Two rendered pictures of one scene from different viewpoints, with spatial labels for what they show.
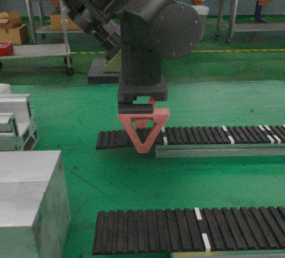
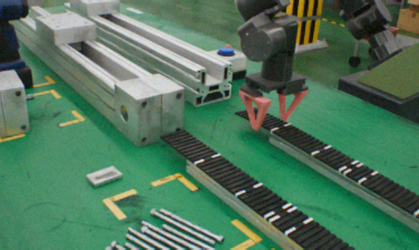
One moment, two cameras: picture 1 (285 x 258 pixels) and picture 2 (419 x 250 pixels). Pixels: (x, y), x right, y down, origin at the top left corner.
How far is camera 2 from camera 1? 0.58 m
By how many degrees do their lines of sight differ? 47
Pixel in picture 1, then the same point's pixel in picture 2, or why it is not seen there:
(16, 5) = not seen: outside the picture
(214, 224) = (215, 163)
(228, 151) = (314, 164)
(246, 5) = not seen: outside the picture
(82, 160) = (229, 119)
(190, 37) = (264, 51)
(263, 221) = (235, 176)
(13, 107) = (217, 67)
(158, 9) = (245, 28)
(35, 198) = (149, 95)
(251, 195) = (278, 187)
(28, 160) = (168, 85)
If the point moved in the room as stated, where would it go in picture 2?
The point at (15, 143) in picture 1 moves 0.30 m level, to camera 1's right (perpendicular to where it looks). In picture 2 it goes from (198, 87) to (298, 148)
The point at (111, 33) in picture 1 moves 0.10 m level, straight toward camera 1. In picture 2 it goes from (380, 44) to (361, 50)
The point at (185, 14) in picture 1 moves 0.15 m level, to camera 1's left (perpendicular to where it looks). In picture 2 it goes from (261, 35) to (206, 15)
